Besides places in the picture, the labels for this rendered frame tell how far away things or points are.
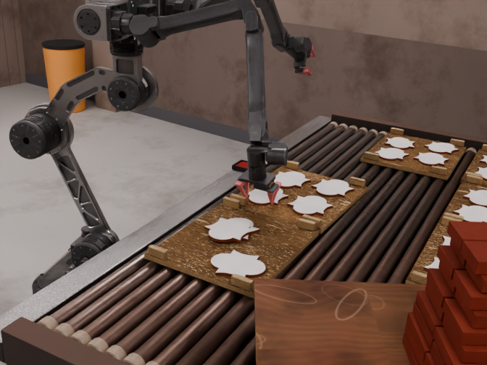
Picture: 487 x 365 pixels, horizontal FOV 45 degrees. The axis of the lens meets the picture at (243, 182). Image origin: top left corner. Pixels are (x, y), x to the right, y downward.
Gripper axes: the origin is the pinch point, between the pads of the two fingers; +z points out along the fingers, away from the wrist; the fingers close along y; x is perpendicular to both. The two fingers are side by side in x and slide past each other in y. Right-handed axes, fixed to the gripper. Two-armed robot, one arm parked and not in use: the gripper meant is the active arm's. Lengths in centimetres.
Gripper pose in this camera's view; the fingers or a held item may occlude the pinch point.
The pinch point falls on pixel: (259, 198)
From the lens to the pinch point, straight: 197.4
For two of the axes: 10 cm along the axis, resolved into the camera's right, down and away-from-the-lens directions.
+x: -4.9, 5.3, -7.0
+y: -8.7, -2.2, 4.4
